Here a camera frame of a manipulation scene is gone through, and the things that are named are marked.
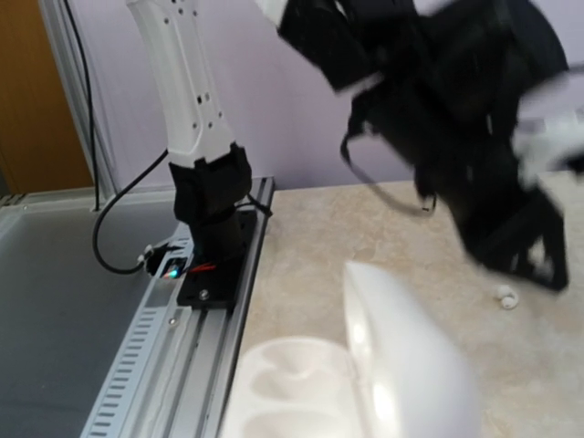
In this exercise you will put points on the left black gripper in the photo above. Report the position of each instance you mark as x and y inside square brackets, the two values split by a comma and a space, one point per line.
[512, 230]

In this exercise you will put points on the white earbud charging case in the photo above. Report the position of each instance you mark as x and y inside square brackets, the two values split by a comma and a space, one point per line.
[399, 375]

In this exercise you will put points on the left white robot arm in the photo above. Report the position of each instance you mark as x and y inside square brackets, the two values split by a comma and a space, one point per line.
[450, 83]

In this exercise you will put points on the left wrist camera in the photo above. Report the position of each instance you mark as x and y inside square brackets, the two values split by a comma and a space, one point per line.
[552, 143]

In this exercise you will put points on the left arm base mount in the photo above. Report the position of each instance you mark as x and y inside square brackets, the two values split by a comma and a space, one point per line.
[219, 281]

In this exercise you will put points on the front aluminium rail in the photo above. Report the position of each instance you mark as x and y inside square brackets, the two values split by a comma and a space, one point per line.
[85, 353]

